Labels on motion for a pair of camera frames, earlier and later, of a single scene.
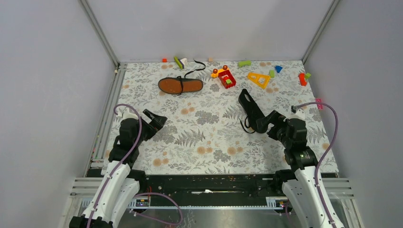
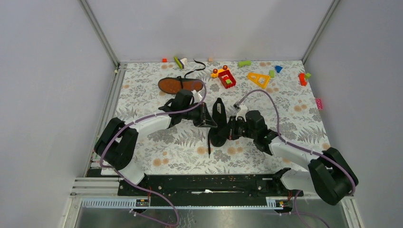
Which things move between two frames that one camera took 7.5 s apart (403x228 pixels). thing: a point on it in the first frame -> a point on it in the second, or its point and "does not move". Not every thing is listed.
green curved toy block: [242, 63] does not move
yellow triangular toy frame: [261, 80] does not move
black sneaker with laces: [252, 109] -> [218, 135]
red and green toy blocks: [303, 78] does not move
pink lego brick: [319, 106] does not move
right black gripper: [262, 123] -> [229, 131]
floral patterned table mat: [211, 108] does not move
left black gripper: [158, 122] -> [204, 119]
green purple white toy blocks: [181, 62] does not move
